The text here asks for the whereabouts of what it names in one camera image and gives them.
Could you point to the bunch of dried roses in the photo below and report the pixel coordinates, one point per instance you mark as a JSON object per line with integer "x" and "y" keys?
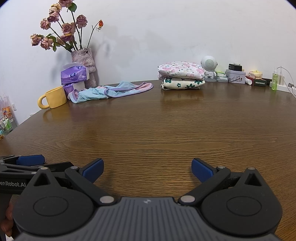
{"x": 67, "y": 27}

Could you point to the black box with white print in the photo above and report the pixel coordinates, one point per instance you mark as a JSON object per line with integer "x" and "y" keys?
{"x": 260, "y": 83}

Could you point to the white power strip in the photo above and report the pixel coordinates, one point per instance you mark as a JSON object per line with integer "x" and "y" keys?
{"x": 283, "y": 87}

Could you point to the fuzzy pink vase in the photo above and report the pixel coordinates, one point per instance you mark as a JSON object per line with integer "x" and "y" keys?
{"x": 85, "y": 60}

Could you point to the folded cream green-flower cloth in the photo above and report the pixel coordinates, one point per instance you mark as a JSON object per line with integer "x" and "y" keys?
{"x": 182, "y": 84}

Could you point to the opened purple tissue pack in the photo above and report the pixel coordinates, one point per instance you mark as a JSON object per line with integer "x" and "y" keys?
{"x": 74, "y": 75}

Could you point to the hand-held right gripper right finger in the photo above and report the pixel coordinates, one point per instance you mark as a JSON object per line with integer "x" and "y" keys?
{"x": 202, "y": 170}

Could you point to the green liquid bottle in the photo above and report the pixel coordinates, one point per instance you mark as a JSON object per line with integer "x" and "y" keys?
{"x": 274, "y": 81}

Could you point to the green white small box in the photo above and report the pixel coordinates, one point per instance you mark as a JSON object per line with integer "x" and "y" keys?
{"x": 222, "y": 77}

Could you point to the black charger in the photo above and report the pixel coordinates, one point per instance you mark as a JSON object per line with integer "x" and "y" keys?
{"x": 235, "y": 67}

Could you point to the person's left hand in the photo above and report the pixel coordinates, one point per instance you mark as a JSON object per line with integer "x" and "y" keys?
{"x": 9, "y": 217}

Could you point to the pink and blue tank top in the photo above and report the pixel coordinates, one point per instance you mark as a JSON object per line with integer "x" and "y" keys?
{"x": 115, "y": 91}

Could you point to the dark red flat box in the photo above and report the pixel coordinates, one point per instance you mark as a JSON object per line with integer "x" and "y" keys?
{"x": 268, "y": 80}

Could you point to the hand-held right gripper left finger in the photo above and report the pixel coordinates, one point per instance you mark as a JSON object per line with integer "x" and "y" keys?
{"x": 93, "y": 170}

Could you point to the white astronaut speaker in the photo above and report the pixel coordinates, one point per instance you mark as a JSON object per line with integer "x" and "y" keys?
{"x": 209, "y": 63}

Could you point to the white tube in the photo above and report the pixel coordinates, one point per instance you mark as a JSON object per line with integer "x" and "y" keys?
{"x": 248, "y": 81}

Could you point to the yellow round jar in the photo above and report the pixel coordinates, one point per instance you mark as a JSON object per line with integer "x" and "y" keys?
{"x": 255, "y": 74}

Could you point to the folded pink floral cloth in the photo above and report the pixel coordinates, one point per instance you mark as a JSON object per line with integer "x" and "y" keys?
{"x": 180, "y": 69}

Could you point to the grey tin box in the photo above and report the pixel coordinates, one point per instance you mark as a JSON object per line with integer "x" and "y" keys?
{"x": 235, "y": 76}

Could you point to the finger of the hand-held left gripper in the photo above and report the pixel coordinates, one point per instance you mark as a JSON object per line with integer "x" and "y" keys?
{"x": 31, "y": 160}
{"x": 57, "y": 165}

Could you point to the yellow mug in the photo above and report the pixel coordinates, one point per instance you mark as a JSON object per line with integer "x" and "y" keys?
{"x": 56, "y": 97}

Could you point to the white charger plug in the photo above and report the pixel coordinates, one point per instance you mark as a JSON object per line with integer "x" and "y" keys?
{"x": 282, "y": 77}

